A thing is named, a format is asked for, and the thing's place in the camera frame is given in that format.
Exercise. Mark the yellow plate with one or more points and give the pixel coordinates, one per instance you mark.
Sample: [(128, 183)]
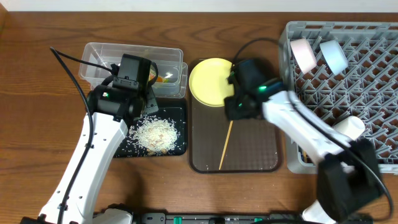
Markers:
[(208, 81)]

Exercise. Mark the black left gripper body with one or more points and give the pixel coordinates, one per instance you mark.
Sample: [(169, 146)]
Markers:
[(150, 101)]

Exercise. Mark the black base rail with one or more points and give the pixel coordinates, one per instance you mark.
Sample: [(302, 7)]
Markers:
[(164, 217)]

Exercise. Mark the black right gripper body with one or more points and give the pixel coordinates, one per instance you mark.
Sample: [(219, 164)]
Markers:
[(234, 109)]

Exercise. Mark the rice food scraps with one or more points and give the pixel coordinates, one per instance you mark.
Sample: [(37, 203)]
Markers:
[(155, 136)]

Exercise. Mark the small white cup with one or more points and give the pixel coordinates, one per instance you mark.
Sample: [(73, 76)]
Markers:
[(352, 126)]

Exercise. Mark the brown serving tray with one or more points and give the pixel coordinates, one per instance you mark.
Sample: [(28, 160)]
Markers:
[(254, 145)]

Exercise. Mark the yellow green snack wrapper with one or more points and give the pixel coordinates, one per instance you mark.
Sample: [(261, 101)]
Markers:
[(158, 78)]

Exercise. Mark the pink white bowl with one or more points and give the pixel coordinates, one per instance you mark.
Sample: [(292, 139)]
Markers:
[(303, 54)]

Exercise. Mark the light blue bowl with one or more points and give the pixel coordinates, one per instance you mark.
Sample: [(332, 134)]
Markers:
[(334, 56)]

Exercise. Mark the grey dishwasher rack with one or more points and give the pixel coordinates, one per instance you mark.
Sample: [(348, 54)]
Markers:
[(367, 88)]

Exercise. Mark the clear plastic waste bin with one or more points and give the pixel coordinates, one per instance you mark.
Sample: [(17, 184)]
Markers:
[(169, 62)]

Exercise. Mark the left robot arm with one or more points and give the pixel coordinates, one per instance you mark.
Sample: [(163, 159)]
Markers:
[(121, 98)]

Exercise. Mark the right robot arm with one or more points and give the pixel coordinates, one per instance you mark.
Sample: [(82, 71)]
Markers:
[(348, 172)]

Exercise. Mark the black waste tray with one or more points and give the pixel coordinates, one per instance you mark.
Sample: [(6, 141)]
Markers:
[(168, 108)]

